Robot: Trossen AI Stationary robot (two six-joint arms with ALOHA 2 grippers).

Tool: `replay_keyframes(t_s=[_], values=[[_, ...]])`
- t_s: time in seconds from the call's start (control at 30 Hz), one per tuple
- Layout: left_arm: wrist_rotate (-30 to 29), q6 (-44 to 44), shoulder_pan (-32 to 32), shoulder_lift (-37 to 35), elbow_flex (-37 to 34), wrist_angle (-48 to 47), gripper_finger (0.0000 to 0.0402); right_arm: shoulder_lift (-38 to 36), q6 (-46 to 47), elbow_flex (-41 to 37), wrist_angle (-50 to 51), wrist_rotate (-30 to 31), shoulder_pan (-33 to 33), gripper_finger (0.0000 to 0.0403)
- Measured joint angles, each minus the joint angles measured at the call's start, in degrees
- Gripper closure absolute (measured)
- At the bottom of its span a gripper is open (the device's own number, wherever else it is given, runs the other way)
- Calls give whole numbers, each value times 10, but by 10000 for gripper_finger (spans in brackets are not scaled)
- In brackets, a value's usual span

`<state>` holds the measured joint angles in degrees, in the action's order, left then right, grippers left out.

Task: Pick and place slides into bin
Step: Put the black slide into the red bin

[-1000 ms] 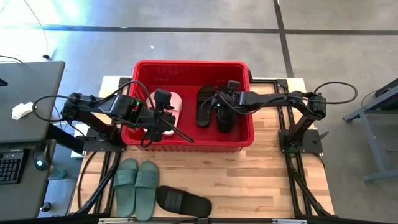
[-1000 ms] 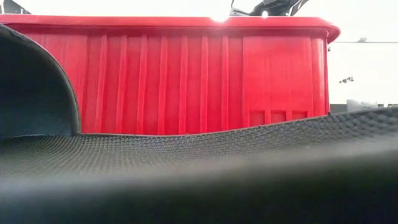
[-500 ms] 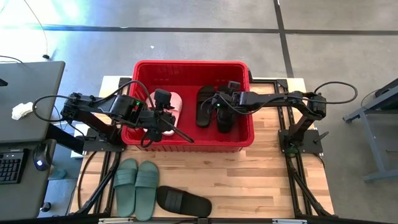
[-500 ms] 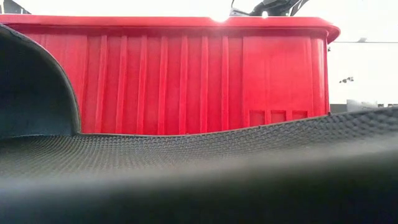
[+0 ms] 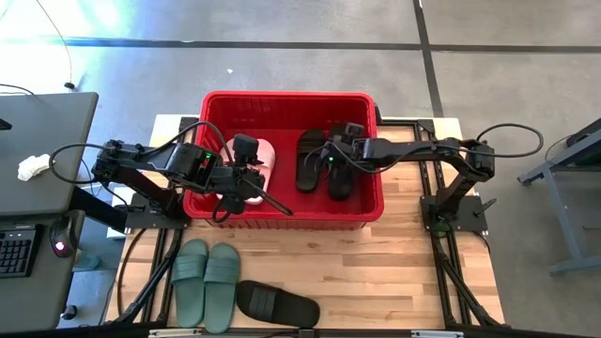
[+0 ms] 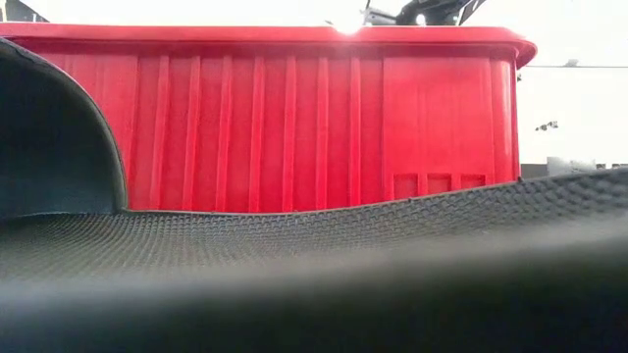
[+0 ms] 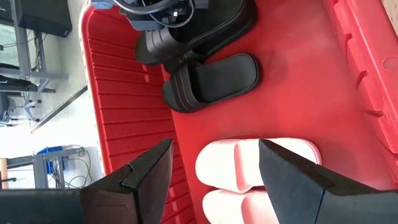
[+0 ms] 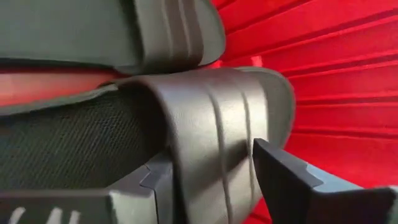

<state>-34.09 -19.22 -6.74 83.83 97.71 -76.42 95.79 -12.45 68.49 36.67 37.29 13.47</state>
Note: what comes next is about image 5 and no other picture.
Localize black floor cable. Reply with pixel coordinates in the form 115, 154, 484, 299
35, 0, 77, 91

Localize black aluminium table frame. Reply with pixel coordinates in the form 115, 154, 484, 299
112, 115, 508, 330

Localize black computer mouse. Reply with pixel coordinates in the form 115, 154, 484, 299
48, 214, 80, 259

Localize green foam slide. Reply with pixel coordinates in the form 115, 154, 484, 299
202, 242, 241, 334
169, 238, 209, 329

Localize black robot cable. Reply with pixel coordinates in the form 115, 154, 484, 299
140, 120, 236, 165
474, 122, 545, 160
48, 142, 116, 185

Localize black keyboard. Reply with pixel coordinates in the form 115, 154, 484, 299
0, 223, 44, 279

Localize red plastic bin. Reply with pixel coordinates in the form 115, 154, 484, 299
181, 90, 385, 231

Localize black foam slide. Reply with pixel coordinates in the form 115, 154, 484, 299
295, 128, 329, 194
235, 279, 322, 329
326, 122, 356, 202

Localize white crumpled tissue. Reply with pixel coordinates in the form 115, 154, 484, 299
17, 153, 52, 182

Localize dark grey desk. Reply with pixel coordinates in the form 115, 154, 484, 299
0, 91, 100, 333

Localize grey metal cart frame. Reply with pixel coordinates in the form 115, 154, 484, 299
517, 116, 601, 276

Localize silver aluminium bracket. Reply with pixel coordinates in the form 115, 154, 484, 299
148, 328, 203, 338
411, 330, 465, 338

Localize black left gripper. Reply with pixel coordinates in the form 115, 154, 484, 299
210, 133, 295, 218

